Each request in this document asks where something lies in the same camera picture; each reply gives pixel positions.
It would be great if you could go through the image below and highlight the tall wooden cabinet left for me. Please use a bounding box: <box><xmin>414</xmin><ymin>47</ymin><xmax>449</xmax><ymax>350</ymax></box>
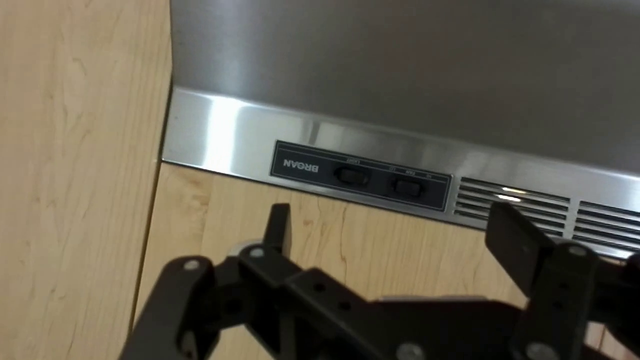
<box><xmin>0</xmin><ymin>0</ymin><xmax>170</xmax><ymax>360</ymax></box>

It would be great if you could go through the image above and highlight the stainless steel range hood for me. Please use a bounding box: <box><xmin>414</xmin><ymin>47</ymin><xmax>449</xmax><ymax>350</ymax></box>
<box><xmin>162</xmin><ymin>0</ymin><xmax>640</xmax><ymax>260</ymax></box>

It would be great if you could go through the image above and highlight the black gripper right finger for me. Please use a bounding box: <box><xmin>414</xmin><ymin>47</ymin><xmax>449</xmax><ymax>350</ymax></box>
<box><xmin>487</xmin><ymin>202</ymin><xmax>640</xmax><ymax>360</ymax></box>

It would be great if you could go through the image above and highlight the black hood light switch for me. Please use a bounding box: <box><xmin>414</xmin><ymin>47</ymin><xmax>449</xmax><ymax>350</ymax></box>
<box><xmin>335</xmin><ymin>167</ymin><xmax>370</xmax><ymax>189</ymax></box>

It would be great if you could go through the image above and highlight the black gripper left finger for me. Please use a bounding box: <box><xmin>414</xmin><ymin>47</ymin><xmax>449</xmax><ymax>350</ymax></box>
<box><xmin>119</xmin><ymin>204</ymin><xmax>375</xmax><ymax>360</ymax></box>

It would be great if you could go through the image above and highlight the right cabinet door over hood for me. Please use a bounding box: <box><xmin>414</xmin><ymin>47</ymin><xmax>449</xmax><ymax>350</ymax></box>
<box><xmin>133</xmin><ymin>162</ymin><xmax>640</xmax><ymax>360</ymax></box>

